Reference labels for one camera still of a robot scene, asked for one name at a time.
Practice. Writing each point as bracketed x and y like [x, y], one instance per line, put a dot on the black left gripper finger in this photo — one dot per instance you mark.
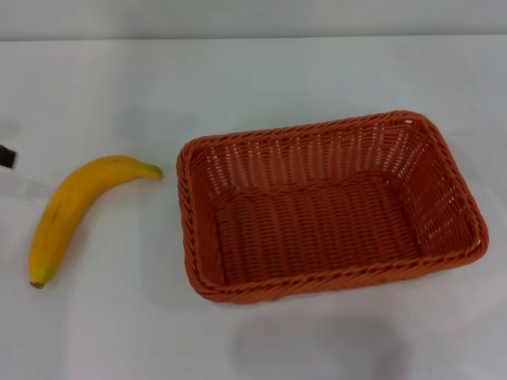
[6, 157]

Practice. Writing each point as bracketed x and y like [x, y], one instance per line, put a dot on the yellow banana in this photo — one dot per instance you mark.
[69, 200]

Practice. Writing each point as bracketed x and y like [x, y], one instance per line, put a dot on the orange woven rectangular basket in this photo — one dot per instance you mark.
[317, 229]

